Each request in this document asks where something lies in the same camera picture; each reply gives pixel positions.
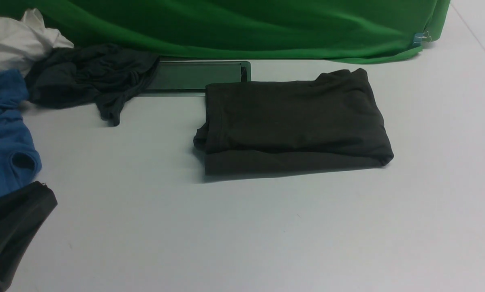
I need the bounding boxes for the table cable grommet tray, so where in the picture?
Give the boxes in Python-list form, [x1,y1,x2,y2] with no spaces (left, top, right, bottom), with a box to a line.
[142,60,251,96]

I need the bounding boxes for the dark teal crumpled garment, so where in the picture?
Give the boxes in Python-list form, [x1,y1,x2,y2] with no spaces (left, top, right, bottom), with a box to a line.
[24,44,160,127]

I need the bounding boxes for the dark gray long-sleeve top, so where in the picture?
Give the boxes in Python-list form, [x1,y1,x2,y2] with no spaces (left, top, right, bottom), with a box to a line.
[193,69,394,176]

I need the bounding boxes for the blue binder clip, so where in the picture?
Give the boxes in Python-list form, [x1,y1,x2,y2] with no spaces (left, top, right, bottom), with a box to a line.
[412,31,432,47]

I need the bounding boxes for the green backdrop cloth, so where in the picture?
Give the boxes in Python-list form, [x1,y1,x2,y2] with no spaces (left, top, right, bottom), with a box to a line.
[0,0,450,64]

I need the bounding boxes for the blue t-shirt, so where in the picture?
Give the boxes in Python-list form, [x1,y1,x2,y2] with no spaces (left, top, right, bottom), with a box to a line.
[0,69,42,197]

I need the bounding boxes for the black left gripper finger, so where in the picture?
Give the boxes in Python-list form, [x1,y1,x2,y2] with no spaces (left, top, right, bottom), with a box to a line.
[0,181,58,292]

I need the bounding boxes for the white crumpled garment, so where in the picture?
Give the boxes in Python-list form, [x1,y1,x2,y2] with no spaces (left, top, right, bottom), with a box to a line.
[0,8,74,76]

